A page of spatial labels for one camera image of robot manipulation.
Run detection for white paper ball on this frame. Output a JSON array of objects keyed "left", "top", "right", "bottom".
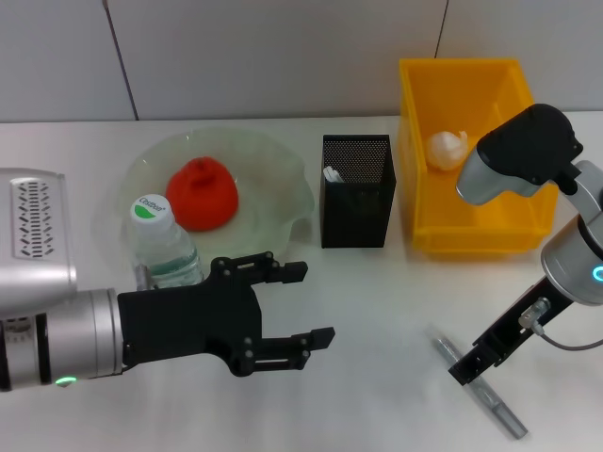
[{"left": 427, "top": 130, "right": 472, "bottom": 172}]

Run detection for silver grey pen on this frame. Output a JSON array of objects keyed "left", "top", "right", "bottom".
[{"left": 426, "top": 324, "right": 528, "bottom": 440}]

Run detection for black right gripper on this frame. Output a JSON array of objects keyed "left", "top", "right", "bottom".
[{"left": 446, "top": 275, "right": 575, "bottom": 388}]

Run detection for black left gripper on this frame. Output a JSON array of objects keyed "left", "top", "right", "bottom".
[{"left": 116, "top": 250, "right": 336, "bottom": 378}]

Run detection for translucent wavy fruit plate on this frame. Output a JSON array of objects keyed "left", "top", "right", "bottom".
[{"left": 117, "top": 129, "right": 315, "bottom": 277}]

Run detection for right arm cable with plug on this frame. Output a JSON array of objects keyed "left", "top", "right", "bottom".
[{"left": 516, "top": 297, "right": 603, "bottom": 353}]

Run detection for red tomato-shaped object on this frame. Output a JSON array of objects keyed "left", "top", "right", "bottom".
[{"left": 165, "top": 158, "right": 239, "bottom": 232}]

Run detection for black mesh pen holder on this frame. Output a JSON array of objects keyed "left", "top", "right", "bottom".
[{"left": 320, "top": 135, "right": 398, "bottom": 250}]

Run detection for yellow plastic bin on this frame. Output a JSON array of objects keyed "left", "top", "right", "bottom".
[{"left": 398, "top": 57, "right": 563, "bottom": 258}]

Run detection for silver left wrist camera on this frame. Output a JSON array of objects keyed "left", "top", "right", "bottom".
[{"left": 0, "top": 168, "right": 80, "bottom": 317}]

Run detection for clear green-label water bottle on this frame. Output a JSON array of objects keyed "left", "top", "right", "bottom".
[{"left": 127, "top": 192, "right": 207, "bottom": 292}]

